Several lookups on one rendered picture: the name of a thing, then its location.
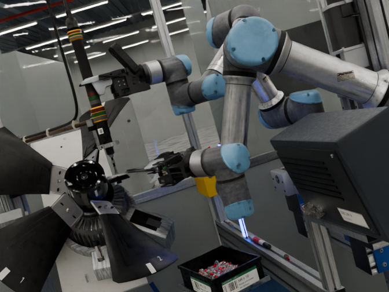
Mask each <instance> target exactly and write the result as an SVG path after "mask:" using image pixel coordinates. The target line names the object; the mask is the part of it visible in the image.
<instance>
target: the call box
mask: <svg viewBox="0 0 389 292"><path fill-rule="evenodd" d="M194 179H195V182H196V186H197V190H198V192H199V193H200V194H202V195H204V196H206V197H208V198H210V197H213V196H216V195H218V194H217V192H216V188H215V183H216V176H212V178H209V177H201V178H200V177H197V178H194Z"/></svg>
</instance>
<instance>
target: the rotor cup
mask: <svg viewBox="0 0 389 292"><path fill-rule="evenodd" d="M83 173H87V174H88V178H87V179H82V178H81V175H82V174H83ZM64 182H65V186H66V188H67V190H68V193H69V196H70V197H71V199H72V200H73V201H74V202H75V203H76V204H77V205H78V206H79V207H80V208H81V209H82V210H83V212H84V213H83V215H82V216H81V217H96V216H98V214H97V213H96V211H95V210H94V209H93V208H92V206H91V205H90V203H89V201H91V200H101V201H109V202H111V203H113V200H114V197H115V193H114V190H113V186H112V184H109V183H108V181H107V178H106V175H105V172H104V169H103V167H102V166H101V165H100V164H99V163H98V162H96V161H94V160H88V159H85V160H80V161H77V162H75V163H73V164H72V165H70V167H69V168H68V169H67V171H66V172H65V176H64ZM96 190H97V193H98V196H96V195H95V191H96ZM70 191H71V192H72V193H73V196H74V197H72V195H71V193H70Z"/></svg>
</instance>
